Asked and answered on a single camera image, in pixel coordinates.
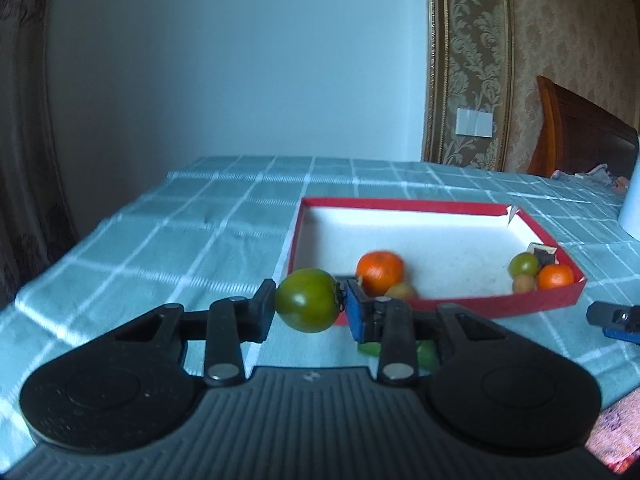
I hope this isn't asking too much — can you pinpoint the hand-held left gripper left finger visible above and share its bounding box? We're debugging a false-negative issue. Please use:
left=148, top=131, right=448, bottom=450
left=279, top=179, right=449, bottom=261
left=112, top=278, right=277, bottom=387

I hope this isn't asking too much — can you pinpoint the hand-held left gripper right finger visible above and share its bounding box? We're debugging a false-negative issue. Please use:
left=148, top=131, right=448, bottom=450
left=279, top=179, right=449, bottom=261
left=342, top=279, right=508, bottom=387

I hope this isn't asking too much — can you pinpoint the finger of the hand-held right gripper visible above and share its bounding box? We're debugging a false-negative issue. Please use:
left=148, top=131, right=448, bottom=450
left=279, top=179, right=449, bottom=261
left=586, top=301, right=640, bottom=345

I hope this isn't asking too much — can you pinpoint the large green tomato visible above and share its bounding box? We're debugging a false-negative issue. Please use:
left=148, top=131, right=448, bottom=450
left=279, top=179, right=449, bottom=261
left=274, top=268, right=342, bottom=334

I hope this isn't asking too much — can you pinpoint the large orange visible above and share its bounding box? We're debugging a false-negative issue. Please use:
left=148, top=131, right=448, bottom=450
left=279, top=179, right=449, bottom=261
left=356, top=251, right=405, bottom=297

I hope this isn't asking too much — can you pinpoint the foil-wrapped chocolate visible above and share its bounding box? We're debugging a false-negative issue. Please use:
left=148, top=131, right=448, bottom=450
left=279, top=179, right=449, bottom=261
left=529, top=242, right=560, bottom=267

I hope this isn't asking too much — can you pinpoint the small yellow-green tomato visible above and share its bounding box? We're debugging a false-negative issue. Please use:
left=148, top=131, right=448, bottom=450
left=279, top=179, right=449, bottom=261
left=508, top=252, right=540, bottom=278

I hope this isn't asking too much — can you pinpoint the red cardboard box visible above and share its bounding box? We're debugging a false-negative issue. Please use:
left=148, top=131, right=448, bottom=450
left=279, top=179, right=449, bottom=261
left=287, top=197, right=587, bottom=320

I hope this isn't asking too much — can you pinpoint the small orange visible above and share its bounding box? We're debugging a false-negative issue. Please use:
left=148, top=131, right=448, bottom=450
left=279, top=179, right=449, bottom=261
left=536, top=264, right=576, bottom=291

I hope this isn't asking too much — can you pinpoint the pink towel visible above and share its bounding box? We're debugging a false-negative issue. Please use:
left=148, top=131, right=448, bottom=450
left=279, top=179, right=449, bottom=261
left=584, top=394, right=640, bottom=476

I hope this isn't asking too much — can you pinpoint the white container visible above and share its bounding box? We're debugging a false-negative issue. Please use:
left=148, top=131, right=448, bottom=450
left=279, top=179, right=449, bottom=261
left=617, top=132, right=640, bottom=241

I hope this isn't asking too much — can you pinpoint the green checked bedsheet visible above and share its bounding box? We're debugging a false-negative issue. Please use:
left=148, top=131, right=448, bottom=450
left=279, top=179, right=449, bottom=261
left=0, top=155, right=640, bottom=466

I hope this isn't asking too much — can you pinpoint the crumpled pink grey cloth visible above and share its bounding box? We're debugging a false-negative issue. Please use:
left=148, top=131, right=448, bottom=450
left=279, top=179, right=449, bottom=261
left=550, top=163, right=632, bottom=192

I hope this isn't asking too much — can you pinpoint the wooden chair back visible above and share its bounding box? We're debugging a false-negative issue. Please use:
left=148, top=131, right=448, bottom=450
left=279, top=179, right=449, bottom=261
left=527, top=75, right=640, bottom=179

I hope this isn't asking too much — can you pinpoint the white wall switch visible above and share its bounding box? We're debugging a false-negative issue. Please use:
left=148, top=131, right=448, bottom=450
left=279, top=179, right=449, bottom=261
left=456, top=107, right=496, bottom=137

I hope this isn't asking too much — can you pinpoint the gold wall moulding frame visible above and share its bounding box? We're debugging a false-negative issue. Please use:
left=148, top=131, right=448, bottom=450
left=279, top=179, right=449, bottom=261
left=422, top=0, right=516, bottom=171

